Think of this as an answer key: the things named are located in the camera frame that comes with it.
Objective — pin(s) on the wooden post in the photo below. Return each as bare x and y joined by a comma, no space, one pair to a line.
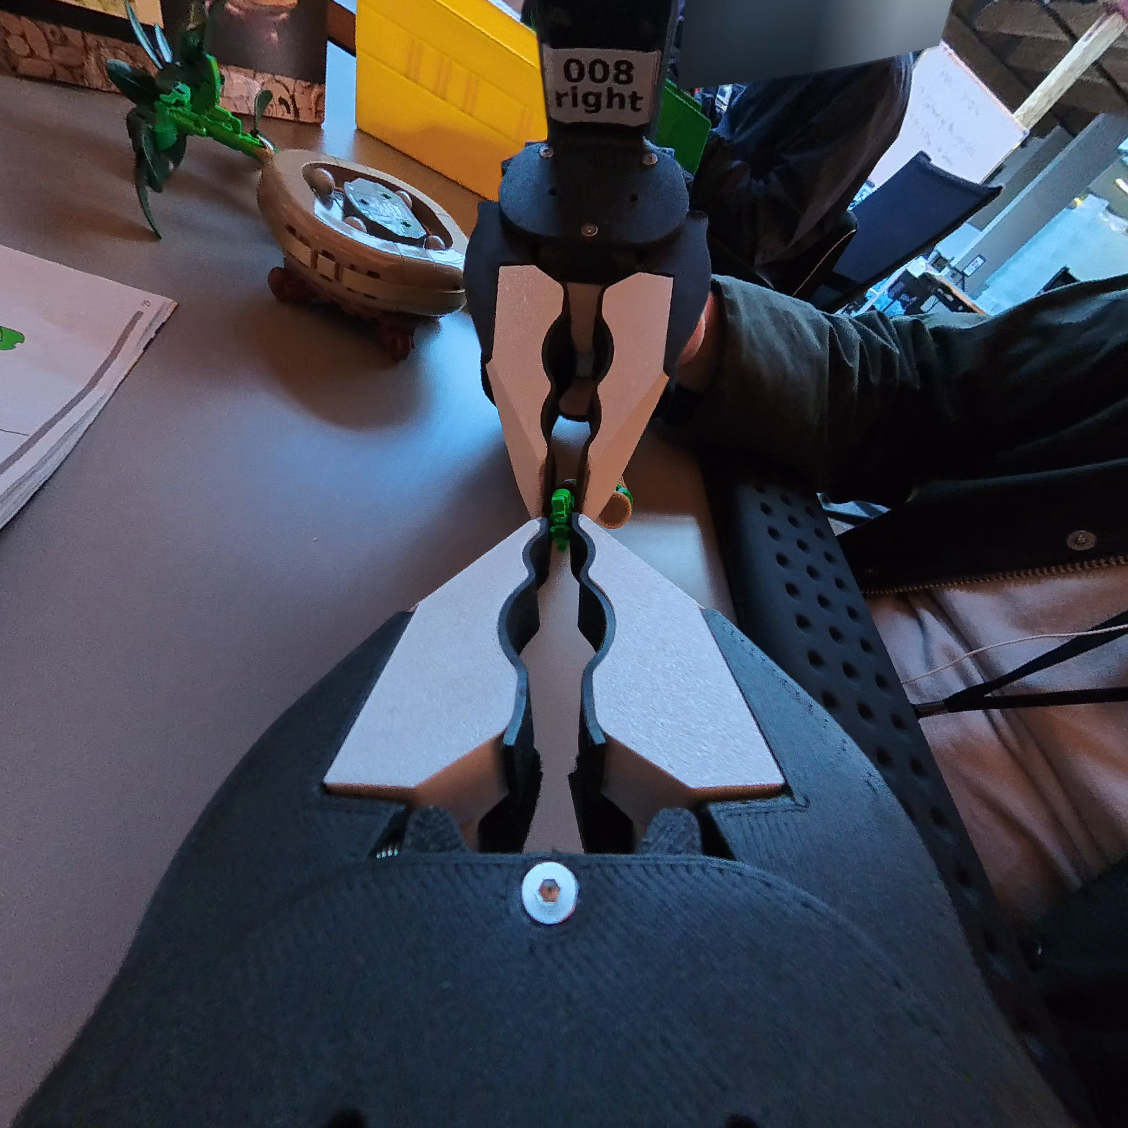
1070,66

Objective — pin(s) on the small green stem segment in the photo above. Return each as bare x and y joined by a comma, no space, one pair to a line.
560,516

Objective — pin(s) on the yellow plastic bin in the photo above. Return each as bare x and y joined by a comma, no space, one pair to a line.
431,88

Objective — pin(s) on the black office chair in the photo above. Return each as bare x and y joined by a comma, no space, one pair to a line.
916,211

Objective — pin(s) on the dark printed cardboard box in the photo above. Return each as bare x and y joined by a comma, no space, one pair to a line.
265,53

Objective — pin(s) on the whiteboard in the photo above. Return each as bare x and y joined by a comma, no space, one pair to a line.
952,114

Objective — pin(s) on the green plastic bin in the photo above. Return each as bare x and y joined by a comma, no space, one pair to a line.
682,124

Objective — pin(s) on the person's right hand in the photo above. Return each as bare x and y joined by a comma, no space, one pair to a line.
696,344

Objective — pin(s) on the instruction booklet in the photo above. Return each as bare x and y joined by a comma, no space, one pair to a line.
62,379

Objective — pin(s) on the person's right forearm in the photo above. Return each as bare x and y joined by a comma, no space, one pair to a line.
881,388

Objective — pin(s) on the brown brick-built pot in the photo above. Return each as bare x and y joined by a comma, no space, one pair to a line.
352,265

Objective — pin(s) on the green brick-built plant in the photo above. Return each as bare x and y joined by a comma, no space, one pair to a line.
180,110

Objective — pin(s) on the grey desk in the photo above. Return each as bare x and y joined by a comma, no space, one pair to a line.
220,572

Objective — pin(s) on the green hooked bamboo stem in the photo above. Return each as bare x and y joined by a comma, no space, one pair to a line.
618,507

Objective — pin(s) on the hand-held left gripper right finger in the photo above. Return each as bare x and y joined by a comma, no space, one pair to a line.
678,688

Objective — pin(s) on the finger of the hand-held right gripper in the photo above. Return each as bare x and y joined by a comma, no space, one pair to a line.
634,352
516,352

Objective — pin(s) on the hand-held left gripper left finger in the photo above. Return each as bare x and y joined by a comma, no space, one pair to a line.
431,688

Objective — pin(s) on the person's grey shirt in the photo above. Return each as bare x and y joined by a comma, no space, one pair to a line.
1013,793

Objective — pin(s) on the black perforated armrest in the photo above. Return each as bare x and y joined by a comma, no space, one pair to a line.
819,617

